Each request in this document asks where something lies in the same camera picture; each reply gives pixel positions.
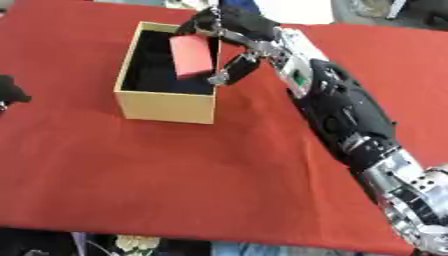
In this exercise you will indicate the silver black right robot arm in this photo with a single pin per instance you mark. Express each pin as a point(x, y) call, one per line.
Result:
point(344, 113)

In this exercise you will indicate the flower patterned cloth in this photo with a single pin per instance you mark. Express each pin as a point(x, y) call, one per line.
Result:
point(137, 242)

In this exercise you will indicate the tan cardboard box black inside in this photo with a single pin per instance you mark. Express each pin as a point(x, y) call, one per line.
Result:
point(166, 105)

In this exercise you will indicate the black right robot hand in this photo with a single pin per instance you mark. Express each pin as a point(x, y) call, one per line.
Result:
point(245, 23)

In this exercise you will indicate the red rectangular block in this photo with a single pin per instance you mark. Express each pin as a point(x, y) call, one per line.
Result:
point(191, 56)

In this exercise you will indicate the blue cloth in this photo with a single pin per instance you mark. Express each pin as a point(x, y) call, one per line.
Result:
point(262, 249)

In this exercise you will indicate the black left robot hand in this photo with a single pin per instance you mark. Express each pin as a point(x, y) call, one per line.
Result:
point(10, 90)

